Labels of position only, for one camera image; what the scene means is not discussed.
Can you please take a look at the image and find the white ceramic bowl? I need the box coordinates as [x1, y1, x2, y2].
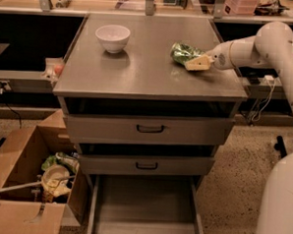
[95, 25, 131, 53]

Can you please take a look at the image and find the brown cardboard box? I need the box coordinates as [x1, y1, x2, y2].
[0, 110, 88, 234]

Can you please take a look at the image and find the top grey drawer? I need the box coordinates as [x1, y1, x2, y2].
[64, 114, 234, 146]

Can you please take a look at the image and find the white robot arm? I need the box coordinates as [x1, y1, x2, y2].
[185, 22, 293, 234]

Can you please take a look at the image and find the green bag in box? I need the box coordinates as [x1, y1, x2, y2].
[41, 151, 79, 173]

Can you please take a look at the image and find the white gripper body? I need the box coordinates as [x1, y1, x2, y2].
[206, 41, 233, 70]

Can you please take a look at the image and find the black floor stand bar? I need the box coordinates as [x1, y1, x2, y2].
[274, 136, 287, 158]

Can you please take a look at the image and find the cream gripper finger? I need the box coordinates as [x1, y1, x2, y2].
[185, 54, 213, 71]

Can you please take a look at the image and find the grey metal rod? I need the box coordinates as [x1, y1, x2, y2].
[0, 175, 76, 193]

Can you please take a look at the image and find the cream bowl in box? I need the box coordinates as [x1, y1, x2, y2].
[41, 164, 71, 198]

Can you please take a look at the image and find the bottom grey drawer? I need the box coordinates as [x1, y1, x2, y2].
[88, 175, 204, 234]

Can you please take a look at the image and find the grey drawer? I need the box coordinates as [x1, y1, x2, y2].
[88, 175, 204, 234]
[79, 154, 215, 176]
[64, 114, 234, 146]

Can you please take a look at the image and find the pink storage box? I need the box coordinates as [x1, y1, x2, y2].
[224, 0, 259, 15]

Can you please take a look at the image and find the crushed green can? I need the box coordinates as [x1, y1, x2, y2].
[170, 42, 204, 65]

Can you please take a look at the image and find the grey metal drawer cabinet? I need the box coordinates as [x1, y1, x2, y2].
[44, 9, 253, 234]

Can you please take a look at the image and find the middle grey drawer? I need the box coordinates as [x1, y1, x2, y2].
[79, 154, 215, 176]

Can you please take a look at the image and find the small tray with red object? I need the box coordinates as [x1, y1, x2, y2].
[40, 57, 65, 83]

